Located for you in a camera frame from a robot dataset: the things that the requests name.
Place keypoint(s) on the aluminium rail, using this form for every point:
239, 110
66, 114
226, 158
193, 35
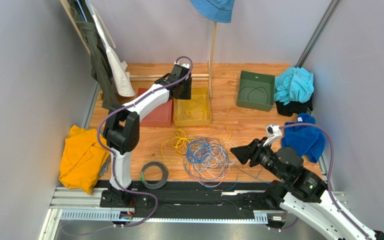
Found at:
77, 205

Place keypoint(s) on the turquoise cloth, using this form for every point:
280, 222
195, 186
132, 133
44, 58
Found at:
295, 84

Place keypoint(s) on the black cloth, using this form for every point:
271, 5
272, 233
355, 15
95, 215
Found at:
294, 107

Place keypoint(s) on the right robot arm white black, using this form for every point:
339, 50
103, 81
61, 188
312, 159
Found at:
303, 193

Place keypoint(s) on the blue bucket hat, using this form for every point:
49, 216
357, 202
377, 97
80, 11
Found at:
215, 10

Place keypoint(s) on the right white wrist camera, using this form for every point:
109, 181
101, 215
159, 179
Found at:
273, 134

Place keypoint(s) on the corner aluminium profile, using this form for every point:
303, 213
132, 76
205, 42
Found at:
318, 31

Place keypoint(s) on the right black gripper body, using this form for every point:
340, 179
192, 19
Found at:
253, 152

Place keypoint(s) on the olive green garment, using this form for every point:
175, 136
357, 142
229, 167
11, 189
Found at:
101, 70

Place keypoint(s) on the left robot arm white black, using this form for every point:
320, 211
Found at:
122, 128

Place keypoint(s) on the red plastic bin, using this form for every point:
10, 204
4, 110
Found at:
161, 117

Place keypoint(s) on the wooden hat stand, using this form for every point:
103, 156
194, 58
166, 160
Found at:
201, 77

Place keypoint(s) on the green plastic bin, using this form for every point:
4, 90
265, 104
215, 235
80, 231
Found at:
256, 91

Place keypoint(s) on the yellow plastic bin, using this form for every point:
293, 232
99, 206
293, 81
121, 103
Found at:
194, 112

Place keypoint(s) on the wooden clothes rack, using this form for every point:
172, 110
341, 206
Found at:
67, 9

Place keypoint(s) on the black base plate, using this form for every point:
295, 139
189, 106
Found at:
187, 200

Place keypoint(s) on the royal blue towel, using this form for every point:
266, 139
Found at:
305, 140

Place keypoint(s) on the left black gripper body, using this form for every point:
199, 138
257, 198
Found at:
185, 92

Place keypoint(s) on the yellow orange cloth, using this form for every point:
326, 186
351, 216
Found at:
82, 159

